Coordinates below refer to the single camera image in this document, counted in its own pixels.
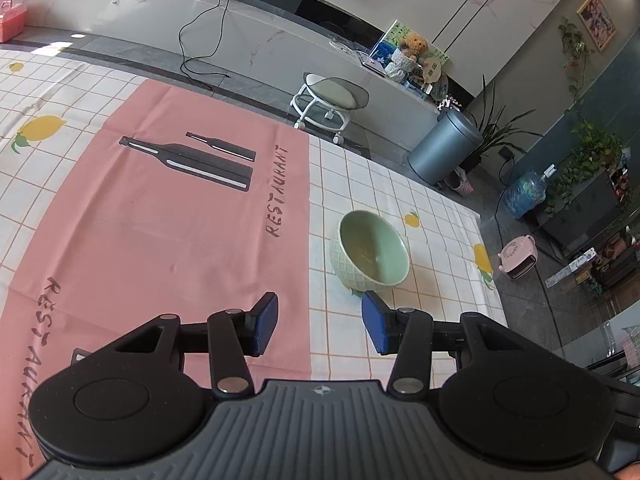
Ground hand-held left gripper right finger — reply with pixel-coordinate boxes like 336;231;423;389
361;290;541;398

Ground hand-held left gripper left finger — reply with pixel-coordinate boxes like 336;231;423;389
102;291;279;398

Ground green ceramic bowl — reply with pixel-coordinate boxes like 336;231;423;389
329;210;412;297

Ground checked lemon-print tablecloth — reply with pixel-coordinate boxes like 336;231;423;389
0;45;508;376

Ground pink space heater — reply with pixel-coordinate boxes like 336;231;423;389
498;234;538;280

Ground patterned small basket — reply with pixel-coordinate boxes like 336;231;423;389
447;169;475;196

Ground long white carton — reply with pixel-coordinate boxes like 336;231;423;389
545;249;598;288

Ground pink printed placemat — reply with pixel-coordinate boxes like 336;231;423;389
0;79;312;466

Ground grey-blue trash bin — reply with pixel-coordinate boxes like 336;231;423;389
407;109;484;184

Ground blue water jug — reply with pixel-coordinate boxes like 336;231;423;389
502;170;551;219

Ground dark grey cabinet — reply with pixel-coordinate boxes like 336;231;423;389
520;115;640;256

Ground long-leaf potted plant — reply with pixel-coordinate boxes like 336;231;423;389
465;75;541;161

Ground grey rolling stool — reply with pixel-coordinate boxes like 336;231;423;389
292;72;372;143

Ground teddy bear in knit pot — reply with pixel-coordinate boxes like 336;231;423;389
385;32;428;83

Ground colourful picture book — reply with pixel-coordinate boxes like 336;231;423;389
370;20;448;78

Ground leafy trailing plant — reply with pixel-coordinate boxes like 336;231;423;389
545;120;631;216

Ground grey marble media console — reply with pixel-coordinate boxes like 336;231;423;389
0;0;481;171

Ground hanging vine plant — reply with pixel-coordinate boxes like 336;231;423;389
557;17;601;111

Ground pink storage box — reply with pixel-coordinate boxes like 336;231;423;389
0;0;28;43

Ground black cable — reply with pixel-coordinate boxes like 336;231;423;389
179;0;236;91

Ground framed wall picture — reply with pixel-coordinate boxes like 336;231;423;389
576;0;617;52

